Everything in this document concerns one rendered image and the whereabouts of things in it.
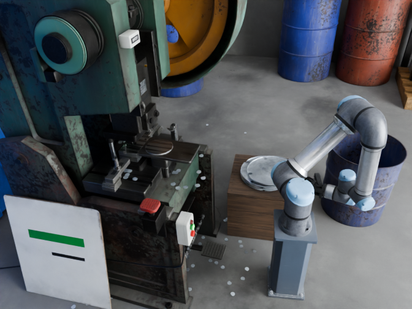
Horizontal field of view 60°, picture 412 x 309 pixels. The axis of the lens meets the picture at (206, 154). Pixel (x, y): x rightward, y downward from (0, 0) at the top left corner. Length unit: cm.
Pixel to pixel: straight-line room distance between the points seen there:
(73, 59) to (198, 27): 70
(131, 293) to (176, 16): 139
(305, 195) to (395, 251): 97
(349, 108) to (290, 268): 79
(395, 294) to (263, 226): 75
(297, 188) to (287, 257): 37
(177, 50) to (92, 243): 99
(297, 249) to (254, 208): 43
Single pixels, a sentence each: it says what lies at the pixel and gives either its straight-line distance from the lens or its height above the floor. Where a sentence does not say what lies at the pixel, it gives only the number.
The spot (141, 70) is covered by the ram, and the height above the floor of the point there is 113.
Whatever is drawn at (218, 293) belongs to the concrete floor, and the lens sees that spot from 200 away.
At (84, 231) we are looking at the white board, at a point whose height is 46.
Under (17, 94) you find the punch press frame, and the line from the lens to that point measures 161.
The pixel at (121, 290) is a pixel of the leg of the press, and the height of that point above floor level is 3.
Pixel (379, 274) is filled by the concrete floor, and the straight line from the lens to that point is 224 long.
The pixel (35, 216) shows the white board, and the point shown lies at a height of 50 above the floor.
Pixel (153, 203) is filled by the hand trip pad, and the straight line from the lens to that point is 136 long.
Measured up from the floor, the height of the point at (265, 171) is 40.
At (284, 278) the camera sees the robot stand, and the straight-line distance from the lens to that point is 188.
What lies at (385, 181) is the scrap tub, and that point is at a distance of 221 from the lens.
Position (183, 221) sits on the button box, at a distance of 146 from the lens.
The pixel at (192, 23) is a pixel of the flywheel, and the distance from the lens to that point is 171.
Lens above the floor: 168
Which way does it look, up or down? 36 degrees down
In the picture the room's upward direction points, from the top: 2 degrees counter-clockwise
